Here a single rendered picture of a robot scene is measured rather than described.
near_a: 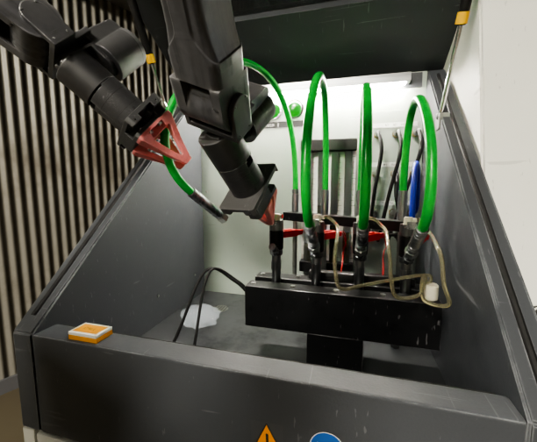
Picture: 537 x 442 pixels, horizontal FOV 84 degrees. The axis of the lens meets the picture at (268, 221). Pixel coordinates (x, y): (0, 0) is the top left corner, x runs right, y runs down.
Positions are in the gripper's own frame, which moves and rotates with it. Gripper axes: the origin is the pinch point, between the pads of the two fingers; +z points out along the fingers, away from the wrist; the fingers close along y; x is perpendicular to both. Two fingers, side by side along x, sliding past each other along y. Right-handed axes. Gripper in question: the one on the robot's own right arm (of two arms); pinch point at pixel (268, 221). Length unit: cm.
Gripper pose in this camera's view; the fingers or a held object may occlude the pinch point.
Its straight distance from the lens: 54.3
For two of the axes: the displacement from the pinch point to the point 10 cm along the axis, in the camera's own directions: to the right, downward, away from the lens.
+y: 3.5, -7.8, 5.2
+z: 3.6, 6.2, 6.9
